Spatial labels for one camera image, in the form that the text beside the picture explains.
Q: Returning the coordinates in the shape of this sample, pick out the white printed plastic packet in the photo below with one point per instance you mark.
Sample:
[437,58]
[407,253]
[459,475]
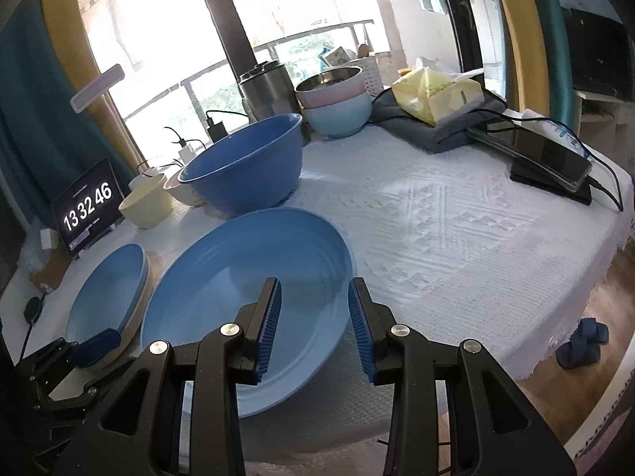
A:
[560,129]

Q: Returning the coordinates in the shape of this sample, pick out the cream yellow bowl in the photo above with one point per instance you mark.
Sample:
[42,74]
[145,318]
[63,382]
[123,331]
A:
[146,208]

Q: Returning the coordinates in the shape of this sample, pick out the black smartphone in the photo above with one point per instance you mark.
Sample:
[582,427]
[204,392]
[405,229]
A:
[545,153]

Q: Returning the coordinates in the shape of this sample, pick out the brown wooden item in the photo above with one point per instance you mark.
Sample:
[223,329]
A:
[364,50]

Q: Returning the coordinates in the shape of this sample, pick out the black power bank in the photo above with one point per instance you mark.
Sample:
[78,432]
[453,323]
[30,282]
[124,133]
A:
[536,179]

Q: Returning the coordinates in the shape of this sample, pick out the white textured tablecloth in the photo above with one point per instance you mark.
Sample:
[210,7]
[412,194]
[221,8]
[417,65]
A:
[421,233]

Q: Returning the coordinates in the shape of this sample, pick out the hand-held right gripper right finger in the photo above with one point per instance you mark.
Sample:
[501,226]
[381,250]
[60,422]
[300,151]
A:
[359,332]

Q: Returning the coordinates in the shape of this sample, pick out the yellow curtain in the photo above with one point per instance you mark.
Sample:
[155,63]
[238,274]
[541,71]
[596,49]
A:
[64,34]
[521,34]

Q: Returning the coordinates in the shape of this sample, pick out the small white box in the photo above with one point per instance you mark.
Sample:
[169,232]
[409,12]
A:
[49,239]

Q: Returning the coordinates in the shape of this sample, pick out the large light blue plate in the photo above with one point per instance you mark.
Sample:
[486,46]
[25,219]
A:
[223,267]

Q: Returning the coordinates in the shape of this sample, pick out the pale blue bowl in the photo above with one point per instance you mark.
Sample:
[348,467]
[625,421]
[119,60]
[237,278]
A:
[337,119]

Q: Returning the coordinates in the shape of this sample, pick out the white cabinet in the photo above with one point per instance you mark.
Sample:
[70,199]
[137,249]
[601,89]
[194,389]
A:
[600,119]

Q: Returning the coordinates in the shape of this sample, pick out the dark blue bowl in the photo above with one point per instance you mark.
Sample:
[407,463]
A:
[248,173]

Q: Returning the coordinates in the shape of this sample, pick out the balcony railing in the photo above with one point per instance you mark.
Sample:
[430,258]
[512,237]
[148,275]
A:
[317,32]

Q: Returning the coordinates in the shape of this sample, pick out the black tablet clock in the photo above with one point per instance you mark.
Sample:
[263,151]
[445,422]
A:
[89,208]

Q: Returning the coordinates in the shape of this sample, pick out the dark window mullion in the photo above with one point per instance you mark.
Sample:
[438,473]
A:
[218,10]

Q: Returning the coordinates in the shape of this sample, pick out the small printed carton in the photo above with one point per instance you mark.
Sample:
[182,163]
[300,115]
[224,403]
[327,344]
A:
[341,55]

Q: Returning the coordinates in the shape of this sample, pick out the white charger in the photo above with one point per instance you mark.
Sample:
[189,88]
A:
[187,153]

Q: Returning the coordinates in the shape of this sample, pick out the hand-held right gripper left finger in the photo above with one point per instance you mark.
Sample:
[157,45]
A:
[268,327]

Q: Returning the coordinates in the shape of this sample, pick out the small light blue plate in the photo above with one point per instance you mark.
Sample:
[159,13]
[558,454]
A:
[104,287]

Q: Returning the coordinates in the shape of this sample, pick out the steel tumbler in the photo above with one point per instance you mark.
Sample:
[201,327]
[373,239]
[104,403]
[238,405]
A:
[268,94]

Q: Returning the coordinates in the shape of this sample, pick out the blue plastic bag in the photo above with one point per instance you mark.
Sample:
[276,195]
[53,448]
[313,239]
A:
[323,57]

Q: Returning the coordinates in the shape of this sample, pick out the black monitor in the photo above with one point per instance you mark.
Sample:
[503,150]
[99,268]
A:
[590,49]

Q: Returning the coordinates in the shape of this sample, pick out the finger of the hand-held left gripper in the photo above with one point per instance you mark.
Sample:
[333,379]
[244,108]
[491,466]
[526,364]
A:
[74,403]
[94,349]

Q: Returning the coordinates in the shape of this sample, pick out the blue slipper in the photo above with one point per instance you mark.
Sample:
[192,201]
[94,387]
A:
[575,354]
[593,329]

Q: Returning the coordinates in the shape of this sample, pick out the white hanging garment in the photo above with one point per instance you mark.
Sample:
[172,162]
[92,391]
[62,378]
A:
[121,29]

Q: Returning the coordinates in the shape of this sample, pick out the yellow tin can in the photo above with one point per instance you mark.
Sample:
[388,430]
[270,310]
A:
[406,72]

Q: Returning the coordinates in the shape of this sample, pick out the teal curtain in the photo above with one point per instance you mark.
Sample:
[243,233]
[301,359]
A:
[25,109]
[555,59]

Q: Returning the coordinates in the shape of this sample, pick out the black door frame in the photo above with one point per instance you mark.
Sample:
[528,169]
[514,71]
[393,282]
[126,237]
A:
[466,20]

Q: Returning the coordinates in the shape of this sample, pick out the pink strawberry pattern bowl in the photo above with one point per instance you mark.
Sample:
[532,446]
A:
[179,193]

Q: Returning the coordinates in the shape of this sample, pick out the clear plastic bag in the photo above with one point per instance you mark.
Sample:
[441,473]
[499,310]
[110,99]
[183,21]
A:
[30,253]

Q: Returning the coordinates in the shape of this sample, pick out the cardboard box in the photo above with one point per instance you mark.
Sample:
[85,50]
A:
[49,270]

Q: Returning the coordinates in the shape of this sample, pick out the white plastic basket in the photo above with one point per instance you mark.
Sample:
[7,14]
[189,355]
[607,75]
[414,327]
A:
[373,72]

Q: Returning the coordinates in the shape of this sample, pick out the pale pink bowl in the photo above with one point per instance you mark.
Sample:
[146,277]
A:
[317,100]

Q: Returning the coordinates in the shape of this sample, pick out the yellow tissue pack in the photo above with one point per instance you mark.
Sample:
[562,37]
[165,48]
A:
[436,94]

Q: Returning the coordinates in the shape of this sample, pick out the black charger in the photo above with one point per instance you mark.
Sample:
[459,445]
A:
[217,131]

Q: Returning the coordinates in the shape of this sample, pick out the grey folded towel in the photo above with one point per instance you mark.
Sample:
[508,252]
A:
[411,131]

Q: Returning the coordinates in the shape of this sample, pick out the black round puck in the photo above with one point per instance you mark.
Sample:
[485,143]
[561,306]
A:
[33,310]

